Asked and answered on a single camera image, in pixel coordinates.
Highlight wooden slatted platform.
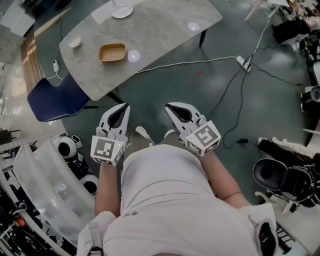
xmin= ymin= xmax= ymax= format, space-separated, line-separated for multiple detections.
xmin=20 ymin=29 xmax=44 ymax=94

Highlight person's right forearm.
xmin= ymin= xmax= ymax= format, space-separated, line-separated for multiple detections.
xmin=199 ymin=150 xmax=251 ymax=209

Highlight long white cable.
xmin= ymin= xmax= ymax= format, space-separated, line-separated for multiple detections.
xmin=136 ymin=56 xmax=238 ymax=75

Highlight white round robot head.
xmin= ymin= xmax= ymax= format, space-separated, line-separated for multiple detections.
xmin=79 ymin=173 xmax=100 ymax=196
xmin=52 ymin=134 xmax=84 ymax=161

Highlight person's grey trousers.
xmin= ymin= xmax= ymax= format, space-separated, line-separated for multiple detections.
xmin=126 ymin=129 xmax=182 ymax=151

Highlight dark blue chair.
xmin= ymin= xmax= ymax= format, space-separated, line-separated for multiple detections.
xmin=26 ymin=72 xmax=99 ymax=123

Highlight clear curved plastic panel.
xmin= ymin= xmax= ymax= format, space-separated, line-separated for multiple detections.
xmin=11 ymin=138 xmax=96 ymax=249

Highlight black round shell device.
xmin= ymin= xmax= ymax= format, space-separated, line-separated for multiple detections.
xmin=252 ymin=157 xmax=316 ymax=209

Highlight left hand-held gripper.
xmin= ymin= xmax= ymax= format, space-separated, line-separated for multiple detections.
xmin=90 ymin=102 xmax=131 ymax=167

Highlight small white bowl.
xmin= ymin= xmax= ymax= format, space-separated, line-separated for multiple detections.
xmin=68 ymin=34 xmax=83 ymax=49

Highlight person's left shoe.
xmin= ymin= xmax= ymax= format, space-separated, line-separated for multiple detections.
xmin=135 ymin=125 xmax=156 ymax=147

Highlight person's left forearm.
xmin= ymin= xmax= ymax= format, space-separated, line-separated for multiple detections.
xmin=94 ymin=161 xmax=123 ymax=219

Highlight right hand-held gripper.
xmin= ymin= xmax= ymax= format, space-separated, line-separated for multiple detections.
xmin=164 ymin=101 xmax=222 ymax=158

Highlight person's shoe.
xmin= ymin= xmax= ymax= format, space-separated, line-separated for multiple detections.
xmin=163 ymin=128 xmax=177 ymax=141
xmin=135 ymin=125 xmax=156 ymax=147

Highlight person's right shoe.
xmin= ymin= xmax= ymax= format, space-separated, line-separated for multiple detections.
xmin=163 ymin=128 xmax=177 ymax=141

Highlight black power cable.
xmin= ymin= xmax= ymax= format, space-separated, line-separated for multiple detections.
xmin=207 ymin=66 xmax=251 ymax=151

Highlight brown square wooden bowl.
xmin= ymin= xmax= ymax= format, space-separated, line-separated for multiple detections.
xmin=98 ymin=43 xmax=127 ymax=63

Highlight person's white shirt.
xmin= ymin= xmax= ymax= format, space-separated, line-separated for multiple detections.
xmin=77 ymin=143 xmax=279 ymax=256

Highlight white camera robot head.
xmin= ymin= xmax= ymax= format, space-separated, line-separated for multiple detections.
xmin=299 ymin=84 xmax=320 ymax=113

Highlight white round plate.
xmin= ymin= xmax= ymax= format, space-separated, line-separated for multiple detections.
xmin=111 ymin=0 xmax=134 ymax=19

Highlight short white cable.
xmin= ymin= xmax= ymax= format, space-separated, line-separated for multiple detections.
xmin=46 ymin=69 xmax=64 ymax=81

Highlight grey marble table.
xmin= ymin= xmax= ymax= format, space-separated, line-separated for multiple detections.
xmin=58 ymin=0 xmax=223 ymax=102

